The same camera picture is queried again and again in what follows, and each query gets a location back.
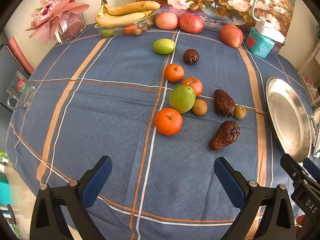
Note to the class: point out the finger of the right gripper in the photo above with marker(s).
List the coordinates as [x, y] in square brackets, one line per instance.
[290, 166]
[311, 168]

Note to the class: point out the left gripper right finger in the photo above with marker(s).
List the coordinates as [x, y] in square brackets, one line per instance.
[248, 196]

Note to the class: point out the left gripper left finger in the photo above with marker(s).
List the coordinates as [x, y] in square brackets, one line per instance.
[48, 221]

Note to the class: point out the brown longan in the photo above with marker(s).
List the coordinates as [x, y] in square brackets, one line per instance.
[239, 112]
[200, 107]

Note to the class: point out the large green mango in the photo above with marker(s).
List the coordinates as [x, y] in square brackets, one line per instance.
[182, 98]

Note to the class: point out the orange tangerine with stem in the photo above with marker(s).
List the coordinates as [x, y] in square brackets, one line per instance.
[195, 83]

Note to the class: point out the round dark passion fruit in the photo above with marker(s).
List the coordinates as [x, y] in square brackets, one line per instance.
[191, 56]

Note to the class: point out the small green mango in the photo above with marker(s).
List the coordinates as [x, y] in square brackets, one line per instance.
[164, 46]

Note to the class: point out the silver metal plate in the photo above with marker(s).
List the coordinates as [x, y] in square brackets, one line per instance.
[289, 119]

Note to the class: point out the white shelf rack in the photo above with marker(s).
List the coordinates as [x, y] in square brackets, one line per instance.
[309, 73]

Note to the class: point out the glass mug red logo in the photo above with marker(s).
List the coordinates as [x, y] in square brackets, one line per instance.
[21, 90]

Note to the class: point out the blue plaid tablecloth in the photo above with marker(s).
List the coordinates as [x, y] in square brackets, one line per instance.
[100, 97]

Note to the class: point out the teal toy house box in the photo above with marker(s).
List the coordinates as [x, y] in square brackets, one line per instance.
[258, 44]

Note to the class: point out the white lamp base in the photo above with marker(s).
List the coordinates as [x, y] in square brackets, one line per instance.
[265, 27]

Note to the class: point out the red apple right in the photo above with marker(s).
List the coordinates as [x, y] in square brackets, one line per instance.
[231, 35]

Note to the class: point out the dark red apple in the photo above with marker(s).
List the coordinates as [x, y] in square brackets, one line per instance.
[191, 23]

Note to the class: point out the clear plastic fruit tray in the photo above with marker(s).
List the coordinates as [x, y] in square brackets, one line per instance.
[130, 29]

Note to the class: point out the pink flower bouquet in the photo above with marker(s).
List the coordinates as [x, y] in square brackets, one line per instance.
[51, 21]

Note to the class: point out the floral painting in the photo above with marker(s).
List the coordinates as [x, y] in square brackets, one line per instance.
[215, 0]

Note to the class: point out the banana bunch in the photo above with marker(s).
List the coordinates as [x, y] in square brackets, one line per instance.
[124, 14]

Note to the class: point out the pale pink apple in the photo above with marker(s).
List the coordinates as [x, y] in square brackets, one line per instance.
[166, 21]

